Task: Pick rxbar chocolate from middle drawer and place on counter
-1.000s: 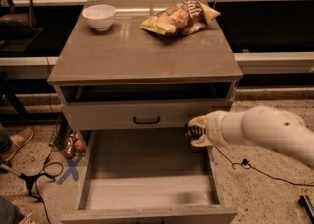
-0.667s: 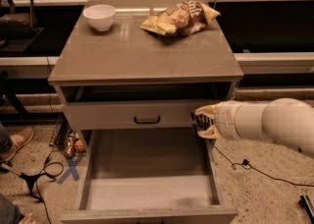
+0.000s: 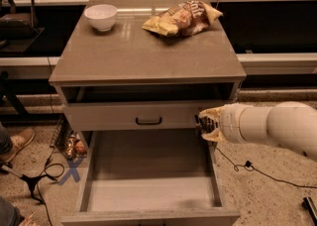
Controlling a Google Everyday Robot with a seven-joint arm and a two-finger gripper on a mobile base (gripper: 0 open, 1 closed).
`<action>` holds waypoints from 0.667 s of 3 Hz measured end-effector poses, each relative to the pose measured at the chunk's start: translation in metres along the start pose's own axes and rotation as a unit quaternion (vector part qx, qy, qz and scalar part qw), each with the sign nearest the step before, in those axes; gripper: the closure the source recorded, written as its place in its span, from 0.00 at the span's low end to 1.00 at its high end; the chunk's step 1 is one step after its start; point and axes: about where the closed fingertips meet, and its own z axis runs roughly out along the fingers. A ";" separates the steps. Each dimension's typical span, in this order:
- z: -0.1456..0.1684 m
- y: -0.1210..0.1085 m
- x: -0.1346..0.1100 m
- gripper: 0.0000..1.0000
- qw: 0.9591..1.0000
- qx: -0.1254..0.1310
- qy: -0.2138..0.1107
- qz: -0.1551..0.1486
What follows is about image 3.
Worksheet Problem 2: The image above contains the tan shoe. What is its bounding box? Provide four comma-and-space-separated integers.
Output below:
0, 128, 35, 163

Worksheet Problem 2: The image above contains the black object floor right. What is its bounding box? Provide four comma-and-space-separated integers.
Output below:
302, 197, 317, 226

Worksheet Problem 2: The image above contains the white ceramic bowl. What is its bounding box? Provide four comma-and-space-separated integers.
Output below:
84, 4, 117, 32

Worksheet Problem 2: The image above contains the closed top drawer black handle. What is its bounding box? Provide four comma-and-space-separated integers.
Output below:
62, 100, 226, 132

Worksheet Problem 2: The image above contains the yellow brown chip bag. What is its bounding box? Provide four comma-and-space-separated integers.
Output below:
142, 0, 223, 37

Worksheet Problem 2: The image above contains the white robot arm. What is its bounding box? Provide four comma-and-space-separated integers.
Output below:
196, 102, 317, 161

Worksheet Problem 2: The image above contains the black tripod leg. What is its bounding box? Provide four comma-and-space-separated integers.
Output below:
0, 164, 56, 204

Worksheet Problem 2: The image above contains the open middle drawer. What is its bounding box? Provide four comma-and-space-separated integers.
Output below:
61, 129, 240, 226

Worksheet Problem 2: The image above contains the black floor cable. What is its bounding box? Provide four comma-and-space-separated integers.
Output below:
215, 146, 317, 190
33, 56, 65, 226

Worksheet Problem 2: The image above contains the wire basket with snacks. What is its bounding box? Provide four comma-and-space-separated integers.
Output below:
50, 115, 87, 160

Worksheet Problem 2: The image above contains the black floor cable left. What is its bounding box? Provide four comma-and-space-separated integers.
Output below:
33, 56, 65, 226

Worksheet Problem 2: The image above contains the dark rxbar chocolate bar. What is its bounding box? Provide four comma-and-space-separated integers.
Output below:
195, 115, 218, 134

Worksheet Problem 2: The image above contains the dark chair left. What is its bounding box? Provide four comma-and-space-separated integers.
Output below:
0, 0, 44, 54

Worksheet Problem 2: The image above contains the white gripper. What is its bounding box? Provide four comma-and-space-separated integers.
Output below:
198, 103, 248, 143

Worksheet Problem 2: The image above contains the black floor cable right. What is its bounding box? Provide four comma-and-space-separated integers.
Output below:
215, 146, 317, 190

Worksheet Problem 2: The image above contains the grey drawer cabinet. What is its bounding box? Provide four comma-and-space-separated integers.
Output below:
48, 0, 248, 226

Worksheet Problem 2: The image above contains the blue tape cross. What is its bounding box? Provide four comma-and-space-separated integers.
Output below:
58, 158, 83, 185

